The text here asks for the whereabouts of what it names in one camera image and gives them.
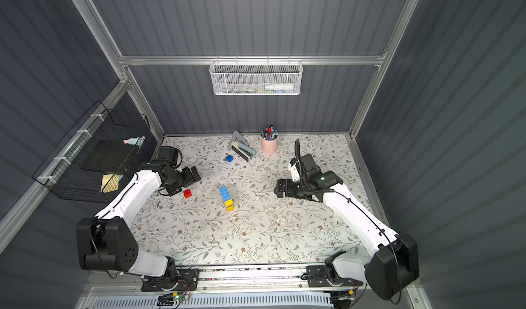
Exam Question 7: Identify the light blue lego brick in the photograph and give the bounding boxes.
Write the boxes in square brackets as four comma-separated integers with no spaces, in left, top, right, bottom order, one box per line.
[219,186,231,202]

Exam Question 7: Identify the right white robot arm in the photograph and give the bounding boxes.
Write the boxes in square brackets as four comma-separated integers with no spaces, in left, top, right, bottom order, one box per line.
[274,140,420,300]

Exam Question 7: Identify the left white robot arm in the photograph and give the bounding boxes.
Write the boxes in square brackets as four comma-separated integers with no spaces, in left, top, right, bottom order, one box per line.
[76,146,201,279]

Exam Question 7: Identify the pastel eraser block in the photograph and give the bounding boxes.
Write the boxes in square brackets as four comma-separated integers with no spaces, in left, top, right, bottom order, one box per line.
[123,136,145,147]

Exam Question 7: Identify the yellow sticky notes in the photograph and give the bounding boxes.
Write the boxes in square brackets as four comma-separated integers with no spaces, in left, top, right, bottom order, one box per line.
[101,174,123,193]

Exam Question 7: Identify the pink pen cup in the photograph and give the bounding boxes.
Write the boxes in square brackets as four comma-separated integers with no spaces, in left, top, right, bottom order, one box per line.
[260,136,279,155]

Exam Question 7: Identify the pens in cup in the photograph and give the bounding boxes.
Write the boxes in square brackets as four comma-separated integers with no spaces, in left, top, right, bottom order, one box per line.
[260,124,279,141]

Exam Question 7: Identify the black notebook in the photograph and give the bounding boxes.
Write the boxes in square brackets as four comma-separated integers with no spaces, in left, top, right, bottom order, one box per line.
[81,140,139,173]

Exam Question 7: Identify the grey stapler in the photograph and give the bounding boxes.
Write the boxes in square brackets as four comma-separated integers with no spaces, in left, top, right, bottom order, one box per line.
[227,131,256,162]

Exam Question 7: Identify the white tube in basket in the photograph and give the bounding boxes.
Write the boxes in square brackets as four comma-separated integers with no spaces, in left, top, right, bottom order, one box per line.
[264,84,294,92]

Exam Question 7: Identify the black wire basket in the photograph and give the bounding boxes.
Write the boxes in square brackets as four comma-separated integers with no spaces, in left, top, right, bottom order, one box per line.
[32,107,158,203]

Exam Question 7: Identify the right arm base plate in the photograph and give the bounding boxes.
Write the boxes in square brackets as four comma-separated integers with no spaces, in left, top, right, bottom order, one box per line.
[301,265,364,289]

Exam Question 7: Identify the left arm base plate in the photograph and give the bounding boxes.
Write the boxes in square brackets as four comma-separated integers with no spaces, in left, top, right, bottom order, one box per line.
[141,268,201,293]

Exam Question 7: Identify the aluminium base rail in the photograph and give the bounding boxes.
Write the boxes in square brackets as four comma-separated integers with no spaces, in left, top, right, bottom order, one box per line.
[85,262,418,295]

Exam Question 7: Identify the white wire mesh basket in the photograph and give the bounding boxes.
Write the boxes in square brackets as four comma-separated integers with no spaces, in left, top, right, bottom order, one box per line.
[209,58,304,96]

